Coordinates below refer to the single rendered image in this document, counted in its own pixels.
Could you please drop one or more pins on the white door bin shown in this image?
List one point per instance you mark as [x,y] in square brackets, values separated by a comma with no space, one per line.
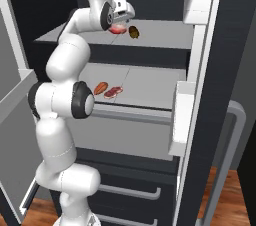
[198,1]
[182,116]

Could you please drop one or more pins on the black freezer drawer front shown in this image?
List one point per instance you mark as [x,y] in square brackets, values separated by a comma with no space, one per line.
[136,176]

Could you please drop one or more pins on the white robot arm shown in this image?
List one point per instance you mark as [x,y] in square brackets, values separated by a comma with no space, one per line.
[63,96]

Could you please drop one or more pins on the grey fridge door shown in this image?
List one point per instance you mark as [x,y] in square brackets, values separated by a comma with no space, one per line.
[13,126]

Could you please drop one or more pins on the grey fridge shelf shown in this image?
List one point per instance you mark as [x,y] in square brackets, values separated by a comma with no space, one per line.
[150,85]
[160,33]

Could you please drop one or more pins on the red raw steak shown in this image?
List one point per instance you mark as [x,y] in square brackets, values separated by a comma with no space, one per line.
[113,92]
[118,30]

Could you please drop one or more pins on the black fridge door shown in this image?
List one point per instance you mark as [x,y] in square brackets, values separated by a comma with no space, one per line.
[216,80]

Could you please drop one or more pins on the dark brown sweet potato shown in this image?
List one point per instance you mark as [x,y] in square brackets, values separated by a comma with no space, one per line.
[134,32]

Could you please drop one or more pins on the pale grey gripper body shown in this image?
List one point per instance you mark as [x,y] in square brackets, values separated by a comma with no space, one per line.
[126,14]

